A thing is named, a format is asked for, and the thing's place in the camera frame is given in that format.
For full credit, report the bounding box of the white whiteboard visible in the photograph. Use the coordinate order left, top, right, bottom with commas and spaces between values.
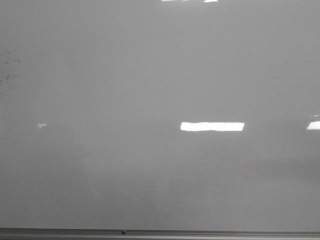
0, 0, 320, 232

